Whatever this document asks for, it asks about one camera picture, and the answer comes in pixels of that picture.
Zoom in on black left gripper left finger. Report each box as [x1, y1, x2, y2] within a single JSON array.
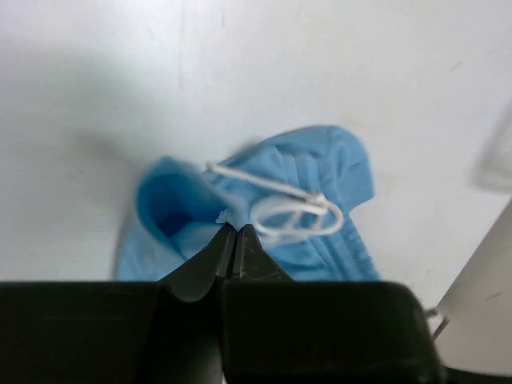
[[1, 226, 236, 383]]

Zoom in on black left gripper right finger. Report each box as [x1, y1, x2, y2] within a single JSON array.
[[222, 226, 446, 383]]

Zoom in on light blue shorts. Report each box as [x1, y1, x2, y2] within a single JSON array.
[[114, 126, 379, 281]]

